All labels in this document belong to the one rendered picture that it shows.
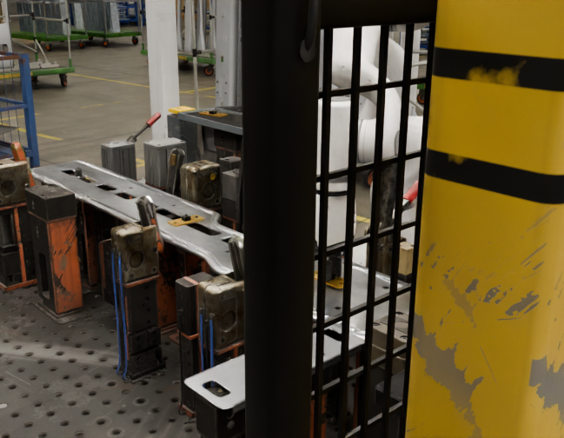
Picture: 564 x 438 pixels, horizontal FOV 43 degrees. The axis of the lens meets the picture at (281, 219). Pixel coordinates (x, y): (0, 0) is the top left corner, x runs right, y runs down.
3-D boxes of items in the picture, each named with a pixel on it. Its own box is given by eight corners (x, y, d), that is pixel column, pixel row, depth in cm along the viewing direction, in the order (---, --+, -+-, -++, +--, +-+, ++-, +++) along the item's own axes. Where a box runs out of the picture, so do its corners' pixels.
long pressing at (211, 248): (12, 174, 211) (11, 169, 211) (82, 162, 226) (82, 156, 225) (368, 348, 115) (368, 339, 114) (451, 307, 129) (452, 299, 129)
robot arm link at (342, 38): (420, 36, 139) (397, 175, 127) (338, 34, 143) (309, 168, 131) (418, 4, 131) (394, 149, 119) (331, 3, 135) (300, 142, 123)
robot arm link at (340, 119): (364, 168, 132) (315, 163, 134) (368, 96, 128) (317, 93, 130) (355, 180, 124) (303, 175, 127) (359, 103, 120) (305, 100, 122)
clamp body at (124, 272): (108, 371, 163) (96, 226, 151) (154, 353, 170) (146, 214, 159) (129, 388, 156) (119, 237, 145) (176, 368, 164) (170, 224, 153)
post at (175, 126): (170, 248, 234) (164, 114, 220) (189, 243, 239) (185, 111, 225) (183, 255, 229) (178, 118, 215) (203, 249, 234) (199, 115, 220)
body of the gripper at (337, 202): (336, 174, 136) (335, 229, 140) (297, 183, 129) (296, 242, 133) (367, 182, 131) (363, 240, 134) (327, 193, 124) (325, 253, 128)
